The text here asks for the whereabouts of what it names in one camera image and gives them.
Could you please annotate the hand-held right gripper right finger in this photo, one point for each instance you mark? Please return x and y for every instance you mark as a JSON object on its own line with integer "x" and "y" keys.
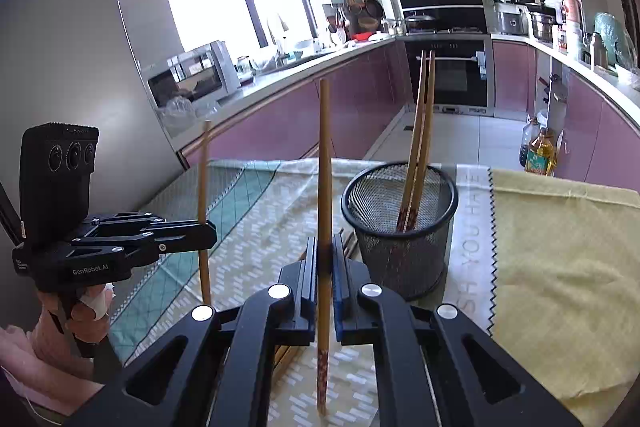
{"x": 341, "y": 279}

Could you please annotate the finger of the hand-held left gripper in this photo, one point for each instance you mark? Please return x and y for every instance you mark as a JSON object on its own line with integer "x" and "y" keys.
{"x": 175, "y": 239}
{"x": 130, "y": 222}

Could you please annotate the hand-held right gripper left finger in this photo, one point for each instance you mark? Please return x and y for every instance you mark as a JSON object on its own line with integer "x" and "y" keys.
{"x": 310, "y": 279}

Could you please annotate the bunch of wooden chopsticks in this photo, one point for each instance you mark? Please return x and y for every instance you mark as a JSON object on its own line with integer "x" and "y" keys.
{"x": 350, "y": 242}

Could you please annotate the wooden chopstick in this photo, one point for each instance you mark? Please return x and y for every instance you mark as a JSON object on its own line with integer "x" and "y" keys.
{"x": 202, "y": 177}
{"x": 427, "y": 142}
{"x": 324, "y": 157}
{"x": 416, "y": 147}

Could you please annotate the black mesh utensil holder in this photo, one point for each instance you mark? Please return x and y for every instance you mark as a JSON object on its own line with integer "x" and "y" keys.
{"x": 425, "y": 257}

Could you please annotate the person's left forearm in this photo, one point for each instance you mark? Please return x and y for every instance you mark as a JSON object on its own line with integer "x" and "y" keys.
{"x": 30, "y": 372}

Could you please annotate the person's left hand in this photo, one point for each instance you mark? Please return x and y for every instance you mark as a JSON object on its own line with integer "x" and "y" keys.
{"x": 87, "y": 327}

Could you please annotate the patterned green beige tablecloth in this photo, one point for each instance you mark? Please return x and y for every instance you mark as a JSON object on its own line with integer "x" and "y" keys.
{"x": 260, "y": 207}

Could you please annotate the clear plastic bag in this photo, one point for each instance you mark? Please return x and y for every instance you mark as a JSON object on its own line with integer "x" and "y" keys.
{"x": 185, "y": 114}

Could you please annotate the grey refrigerator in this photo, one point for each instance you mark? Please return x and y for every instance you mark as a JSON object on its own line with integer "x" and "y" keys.
{"x": 75, "y": 57}

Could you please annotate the silver microwave oven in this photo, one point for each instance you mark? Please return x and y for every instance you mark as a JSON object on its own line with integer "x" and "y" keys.
{"x": 195, "y": 74}

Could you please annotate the pink base cabinets under window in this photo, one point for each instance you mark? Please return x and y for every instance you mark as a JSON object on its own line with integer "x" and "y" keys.
{"x": 280, "y": 117}

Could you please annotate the glass jar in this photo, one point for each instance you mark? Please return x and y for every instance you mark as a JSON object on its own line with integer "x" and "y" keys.
{"x": 244, "y": 68}

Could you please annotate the yellow cloth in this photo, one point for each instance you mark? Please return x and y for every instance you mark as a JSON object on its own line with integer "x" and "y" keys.
{"x": 560, "y": 257}

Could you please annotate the dark liquid plastic bottle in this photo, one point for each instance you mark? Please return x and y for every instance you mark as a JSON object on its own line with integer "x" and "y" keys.
{"x": 527, "y": 142}

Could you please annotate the built-in black oven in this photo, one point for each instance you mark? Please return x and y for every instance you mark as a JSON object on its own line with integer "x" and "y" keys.
{"x": 460, "y": 77}

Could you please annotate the yellow cooking oil bottle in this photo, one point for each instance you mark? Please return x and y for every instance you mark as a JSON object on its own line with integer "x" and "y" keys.
{"x": 541, "y": 154}

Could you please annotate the steel pot with lid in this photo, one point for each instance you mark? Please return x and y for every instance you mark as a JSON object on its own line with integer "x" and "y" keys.
{"x": 420, "y": 21}

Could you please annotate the hanging pans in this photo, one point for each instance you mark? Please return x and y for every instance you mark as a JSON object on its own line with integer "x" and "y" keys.
{"x": 367, "y": 9}

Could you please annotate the pink base cabinets beside oven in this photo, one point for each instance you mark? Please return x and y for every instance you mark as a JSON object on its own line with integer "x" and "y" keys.
{"x": 590, "y": 122}

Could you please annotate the black range hood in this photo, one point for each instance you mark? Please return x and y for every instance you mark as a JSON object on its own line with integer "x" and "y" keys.
{"x": 442, "y": 2}

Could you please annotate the silver rice cooker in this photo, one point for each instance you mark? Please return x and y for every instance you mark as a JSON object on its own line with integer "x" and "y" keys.
{"x": 511, "y": 22}

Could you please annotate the steel stock pot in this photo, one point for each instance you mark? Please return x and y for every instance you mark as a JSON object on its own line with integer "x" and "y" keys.
{"x": 541, "y": 27}

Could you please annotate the steel thermos flask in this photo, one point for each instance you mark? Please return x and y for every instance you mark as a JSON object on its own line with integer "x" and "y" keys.
{"x": 598, "y": 52}

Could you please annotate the pink kettle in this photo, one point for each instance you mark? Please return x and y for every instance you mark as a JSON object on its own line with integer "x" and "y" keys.
{"x": 572, "y": 9}

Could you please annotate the green plastic bag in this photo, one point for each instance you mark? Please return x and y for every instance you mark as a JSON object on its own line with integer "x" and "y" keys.
{"x": 612, "y": 37}

